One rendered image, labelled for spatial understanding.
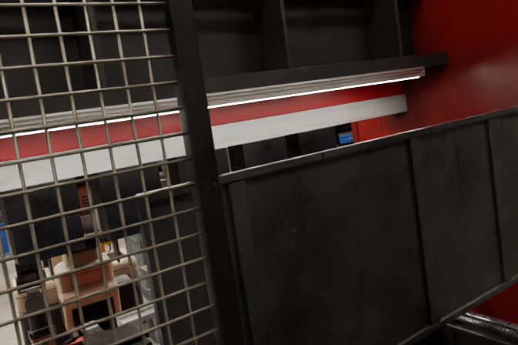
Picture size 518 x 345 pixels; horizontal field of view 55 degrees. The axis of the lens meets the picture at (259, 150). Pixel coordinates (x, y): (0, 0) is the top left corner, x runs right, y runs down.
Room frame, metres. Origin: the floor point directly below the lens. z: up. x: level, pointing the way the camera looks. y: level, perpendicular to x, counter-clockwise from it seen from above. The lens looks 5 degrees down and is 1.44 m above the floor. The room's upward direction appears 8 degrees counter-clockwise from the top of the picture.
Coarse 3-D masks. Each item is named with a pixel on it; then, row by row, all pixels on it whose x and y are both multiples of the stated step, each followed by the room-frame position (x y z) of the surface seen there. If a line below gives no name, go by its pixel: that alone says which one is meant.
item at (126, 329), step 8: (88, 328) 1.07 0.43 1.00; (96, 328) 1.06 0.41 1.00; (120, 328) 0.97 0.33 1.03; (128, 328) 0.97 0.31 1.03; (88, 336) 1.03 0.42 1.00; (96, 336) 0.95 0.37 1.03; (104, 336) 0.95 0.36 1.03; (112, 336) 0.94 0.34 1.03; (120, 336) 0.94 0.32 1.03; (128, 336) 0.93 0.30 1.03; (96, 344) 0.91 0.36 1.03; (104, 344) 0.91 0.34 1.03; (120, 344) 0.91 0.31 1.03; (128, 344) 0.91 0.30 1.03; (136, 344) 0.91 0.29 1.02; (152, 344) 0.92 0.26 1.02
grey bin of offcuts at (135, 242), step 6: (138, 234) 3.76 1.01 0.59; (132, 240) 3.93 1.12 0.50; (138, 240) 3.79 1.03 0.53; (132, 246) 4.02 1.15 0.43; (138, 246) 3.82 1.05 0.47; (138, 258) 3.84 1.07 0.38; (144, 258) 3.75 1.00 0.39; (138, 264) 3.92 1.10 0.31; (144, 264) 3.75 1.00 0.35; (144, 282) 3.82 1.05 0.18; (144, 288) 3.79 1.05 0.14; (144, 294) 4.05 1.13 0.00; (150, 294) 3.74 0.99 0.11; (150, 300) 3.89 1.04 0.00
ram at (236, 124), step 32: (288, 96) 1.47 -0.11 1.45; (320, 96) 1.53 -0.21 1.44; (352, 96) 1.61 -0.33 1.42; (384, 96) 1.69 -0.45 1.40; (96, 128) 1.15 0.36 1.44; (128, 128) 1.19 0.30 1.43; (224, 128) 1.34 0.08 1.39; (256, 128) 1.39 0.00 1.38; (288, 128) 1.46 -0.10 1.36; (320, 128) 1.52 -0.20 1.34; (0, 160) 1.04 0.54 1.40; (64, 160) 1.11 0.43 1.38; (96, 160) 1.15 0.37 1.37; (128, 160) 1.19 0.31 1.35
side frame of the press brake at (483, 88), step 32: (416, 0) 1.68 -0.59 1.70; (448, 0) 1.58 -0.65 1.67; (480, 0) 1.49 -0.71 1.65; (512, 0) 1.41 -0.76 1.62; (416, 32) 1.69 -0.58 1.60; (448, 32) 1.59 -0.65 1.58; (480, 32) 1.50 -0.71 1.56; (512, 32) 1.42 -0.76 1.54; (448, 64) 1.60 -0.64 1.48; (480, 64) 1.51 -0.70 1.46; (512, 64) 1.43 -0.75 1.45; (416, 96) 1.71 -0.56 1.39; (448, 96) 1.61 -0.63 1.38; (480, 96) 1.52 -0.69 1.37; (512, 96) 1.44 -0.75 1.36; (352, 128) 1.98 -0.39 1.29; (384, 128) 1.85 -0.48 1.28; (416, 128) 1.73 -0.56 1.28; (512, 288) 1.48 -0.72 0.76; (512, 320) 1.49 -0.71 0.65
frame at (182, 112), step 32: (192, 32) 0.49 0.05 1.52; (192, 64) 0.48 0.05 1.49; (192, 96) 0.48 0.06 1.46; (192, 128) 0.48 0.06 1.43; (192, 160) 0.48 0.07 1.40; (192, 192) 0.49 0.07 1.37; (224, 224) 0.49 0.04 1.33; (224, 256) 0.49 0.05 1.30; (224, 288) 0.48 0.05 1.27; (224, 320) 0.48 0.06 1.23
